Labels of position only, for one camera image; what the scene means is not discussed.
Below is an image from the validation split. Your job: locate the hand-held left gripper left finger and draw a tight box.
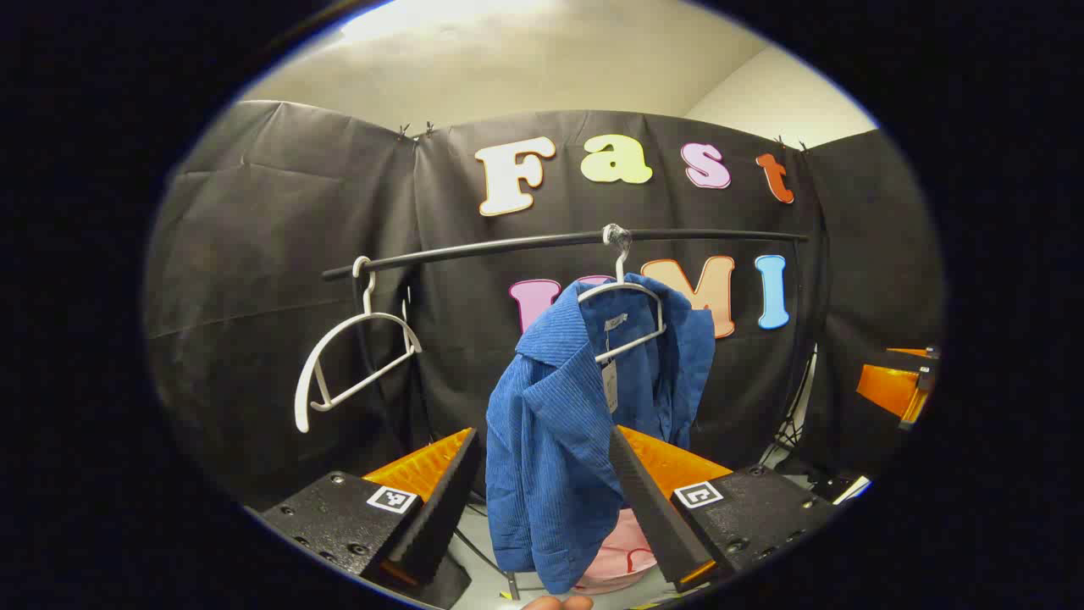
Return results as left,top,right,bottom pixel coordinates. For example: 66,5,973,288
258,428,485,609

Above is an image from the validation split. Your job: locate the black tripod stand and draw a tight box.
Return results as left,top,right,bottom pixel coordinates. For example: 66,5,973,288
760,339,821,463

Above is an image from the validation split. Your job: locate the black clothes rack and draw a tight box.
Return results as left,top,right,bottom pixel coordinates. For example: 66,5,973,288
322,227,827,601

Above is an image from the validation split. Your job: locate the black backdrop cloth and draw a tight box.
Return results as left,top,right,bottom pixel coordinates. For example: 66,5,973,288
144,100,945,509

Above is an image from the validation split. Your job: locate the pink laundry hamper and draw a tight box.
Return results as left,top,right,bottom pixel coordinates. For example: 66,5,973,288
574,507,660,594

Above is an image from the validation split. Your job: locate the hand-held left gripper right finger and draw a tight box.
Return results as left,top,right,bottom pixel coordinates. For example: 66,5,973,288
608,425,841,594

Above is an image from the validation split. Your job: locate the blue corduroy shirt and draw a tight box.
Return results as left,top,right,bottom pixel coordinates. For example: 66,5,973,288
485,273,717,596

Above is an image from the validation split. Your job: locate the white clothes hanger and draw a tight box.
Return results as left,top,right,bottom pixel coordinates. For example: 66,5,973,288
578,225,666,365
294,256,423,435

